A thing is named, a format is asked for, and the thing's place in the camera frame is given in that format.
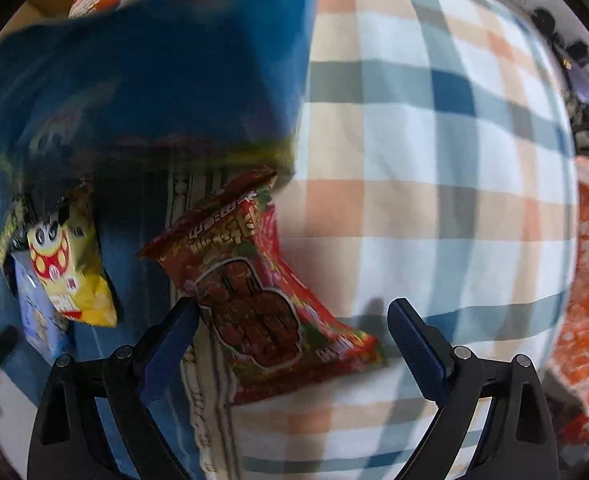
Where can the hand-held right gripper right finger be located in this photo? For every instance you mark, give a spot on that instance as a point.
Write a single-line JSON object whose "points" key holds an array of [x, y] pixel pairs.
{"points": [[422, 347]]}

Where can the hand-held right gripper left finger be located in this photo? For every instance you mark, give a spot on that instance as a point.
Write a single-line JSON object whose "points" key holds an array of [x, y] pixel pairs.
{"points": [[167, 347]]}

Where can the red snack packet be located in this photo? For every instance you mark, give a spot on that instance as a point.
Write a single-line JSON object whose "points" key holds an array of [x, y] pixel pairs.
{"points": [[254, 305]]}

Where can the light blue snack packet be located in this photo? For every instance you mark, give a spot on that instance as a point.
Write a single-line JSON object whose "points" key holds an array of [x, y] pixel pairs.
{"points": [[37, 310]]}

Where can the yellow snack packet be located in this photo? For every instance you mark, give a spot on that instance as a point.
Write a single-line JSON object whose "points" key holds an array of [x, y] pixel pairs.
{"points": [[69, 270]]}

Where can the blue printed blanket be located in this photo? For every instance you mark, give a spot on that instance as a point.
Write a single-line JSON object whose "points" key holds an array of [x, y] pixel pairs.
{"points": [[4, 240]]}

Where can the orange white snack bag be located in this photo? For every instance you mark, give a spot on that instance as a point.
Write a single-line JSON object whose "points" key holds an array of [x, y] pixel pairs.
{"points": [[587, 290]]}

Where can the plaid blanket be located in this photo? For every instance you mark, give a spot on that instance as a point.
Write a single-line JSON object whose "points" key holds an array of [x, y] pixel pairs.
{"points": [[424, 160]]}

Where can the large blue snack bag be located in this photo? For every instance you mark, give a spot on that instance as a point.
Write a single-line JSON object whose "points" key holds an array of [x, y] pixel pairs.
{"points": [[149, 80]]}

